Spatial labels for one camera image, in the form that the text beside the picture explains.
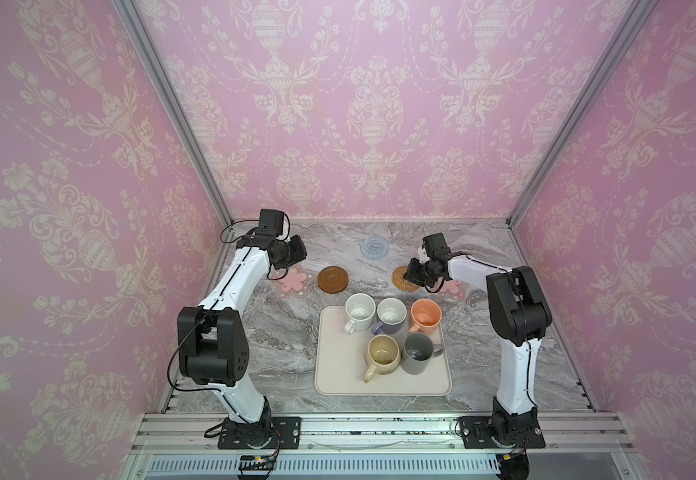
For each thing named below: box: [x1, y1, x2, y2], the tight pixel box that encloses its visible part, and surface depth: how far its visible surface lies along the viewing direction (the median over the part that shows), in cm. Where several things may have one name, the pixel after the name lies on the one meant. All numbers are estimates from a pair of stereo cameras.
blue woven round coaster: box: [360, 237, 389, 259], surface depth 115 cm
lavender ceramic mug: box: [372, 297, 407, 335], surface depth 89 cm
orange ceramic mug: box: [409, 298, 442, 336], surface depth 89 cm
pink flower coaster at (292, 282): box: [274, 267, 312, 298], surface depth 105 cm
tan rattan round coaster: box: [392, 265, 420, 293], surface depth 105 cm
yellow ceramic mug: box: [364, 334, 401, 384], surface depth 81 cm
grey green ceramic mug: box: [400, 332, 444, 375], surface depth 81 cm
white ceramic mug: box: [344, 293, 376, 335], surface depth 89 cm
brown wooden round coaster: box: [317, 266, 349, 294], surface depth 105 cm
